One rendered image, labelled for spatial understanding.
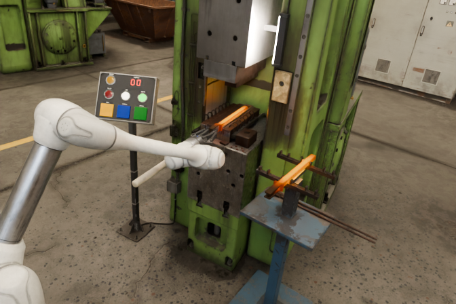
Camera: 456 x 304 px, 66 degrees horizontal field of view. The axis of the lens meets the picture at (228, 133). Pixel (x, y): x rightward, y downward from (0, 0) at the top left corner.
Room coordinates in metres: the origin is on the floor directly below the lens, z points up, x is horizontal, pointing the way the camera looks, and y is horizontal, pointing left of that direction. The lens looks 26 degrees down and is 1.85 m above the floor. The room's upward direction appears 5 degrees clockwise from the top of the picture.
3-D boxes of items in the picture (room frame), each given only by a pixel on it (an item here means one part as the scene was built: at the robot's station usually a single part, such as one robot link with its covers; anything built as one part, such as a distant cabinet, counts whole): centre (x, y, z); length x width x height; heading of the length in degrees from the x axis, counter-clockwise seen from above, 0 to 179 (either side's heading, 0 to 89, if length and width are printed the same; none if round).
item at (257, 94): (2.29, -0.19, 1.37); 0.41 x 0.10 x 0.91; 64
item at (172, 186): (2.09, 0.35, 0.36); 0.09 x 0.07 x 0.12; 64
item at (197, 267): (1.79, 0.10, 0.01); 0.58 x 0.39 x 0.01; 64
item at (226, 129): (2.02, -0.01, 0.96); 0.42 x 0.20 x 0.09; 154
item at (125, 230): (2.00, 0.62, 0.05); 0.22 x 0.22 x 0.09; 64
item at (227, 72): (2.02, -0.01, 1.32); 0.42 x 0.20 x 0.10; 154
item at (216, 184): (2.00, -0.07, 0.69); 0.56 x 0.38 x 0.45; 154
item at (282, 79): (1.81, -0.26, 1.27); 0.09 x 0.02 x 0.17; 64
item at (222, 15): (2.00, -0.05, 1.56); 0.42 x 0.39 x 0.40; 154
